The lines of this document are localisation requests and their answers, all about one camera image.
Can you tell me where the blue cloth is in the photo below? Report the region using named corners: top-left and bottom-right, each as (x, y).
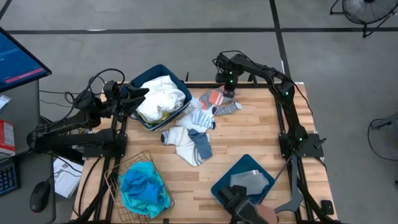
top-left (124, 169), bottom-right (165, 205)

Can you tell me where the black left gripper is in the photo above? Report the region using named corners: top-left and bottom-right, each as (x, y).
top-left (107, 85), bottom-right (150, 121)

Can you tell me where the blue grey sock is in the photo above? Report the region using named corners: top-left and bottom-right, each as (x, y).
top-left (188, 129), bottom-right (214, 160)

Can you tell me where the grey desk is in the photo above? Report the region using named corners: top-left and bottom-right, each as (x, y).
top-left (0, 79), bottom-right (57, 224)

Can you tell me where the computer monitor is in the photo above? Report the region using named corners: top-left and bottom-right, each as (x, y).
top-left (0, 26), bottom-right (53, 93)

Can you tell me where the grey forked metal bracket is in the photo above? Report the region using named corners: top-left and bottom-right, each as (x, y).
top-left (273, 154), bottom-right (305, 215)

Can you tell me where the black computer mouse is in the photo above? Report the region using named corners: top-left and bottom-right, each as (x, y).
top-left (29, 181), bottom-right (52, 213)

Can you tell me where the black floor fan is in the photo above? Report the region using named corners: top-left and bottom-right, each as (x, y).
top-left (329, 0), bottom-right (398, 39)

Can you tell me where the black corner bracket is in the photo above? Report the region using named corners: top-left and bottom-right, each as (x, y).
top-left (320, 200), bottom-right (335, 215)

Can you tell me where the navy square tray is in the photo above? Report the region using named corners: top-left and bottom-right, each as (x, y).
top-left (210, 154), bottom-right (276, 206)

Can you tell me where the navy fabric bin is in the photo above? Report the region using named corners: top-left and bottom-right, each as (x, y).
top-left (119, 63), bottom-right (193, 131)

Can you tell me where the yellow green cloth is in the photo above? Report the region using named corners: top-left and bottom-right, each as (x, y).
top-left (138, 111), bottom-right (172, 124)

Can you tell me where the grey stand leg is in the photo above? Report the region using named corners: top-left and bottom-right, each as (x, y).
top-left (371, 112), bottom-right (398, 131)

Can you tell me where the person's hand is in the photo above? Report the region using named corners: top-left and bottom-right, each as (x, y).
top-left (257, 203), bottom-right (278, 224)

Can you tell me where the gold wire basket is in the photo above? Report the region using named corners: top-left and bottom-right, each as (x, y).
top-left (104, 151), bottom-right (175, 224)

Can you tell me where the turquoise cloth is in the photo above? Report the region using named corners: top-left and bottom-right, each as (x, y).
top-left (119, 161), bottom-right (172, 219)

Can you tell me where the white paper sheet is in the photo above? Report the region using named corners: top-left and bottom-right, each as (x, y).
top-left (53, 156), bottom-right (84, 199)

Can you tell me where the white blue striped sock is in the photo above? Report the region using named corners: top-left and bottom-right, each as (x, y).
top-left (190, 110), bottom-right (216, 130)

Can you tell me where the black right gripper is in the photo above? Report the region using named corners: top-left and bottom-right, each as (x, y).
top-left (215, 68), bottom-right (241, 99)

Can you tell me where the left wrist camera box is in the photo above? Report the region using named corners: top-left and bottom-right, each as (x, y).
top-left (103, 80), bottom-right (121, 100)

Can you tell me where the white sock grey toe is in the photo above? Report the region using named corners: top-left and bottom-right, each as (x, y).
top-left (160, 126), bottom-right (206, 167)

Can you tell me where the black keyboard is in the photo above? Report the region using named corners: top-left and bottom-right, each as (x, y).
top-left (0, 158), bottom-right (20, 197)

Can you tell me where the white fluffy cloth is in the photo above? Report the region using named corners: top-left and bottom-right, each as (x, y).
top-left (136, 75), bottom-right (187, 124)

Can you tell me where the grey pink sock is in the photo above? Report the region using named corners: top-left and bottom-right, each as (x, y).
top-left (198, 86), bottom-right (234, 110)

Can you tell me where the grey striped sock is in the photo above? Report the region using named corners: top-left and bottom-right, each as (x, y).
top-left (212, 100), bottom-right (243, 117)

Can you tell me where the red white box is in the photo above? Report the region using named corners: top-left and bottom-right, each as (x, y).
top-left (0, 119), bottom-right (16, 158)

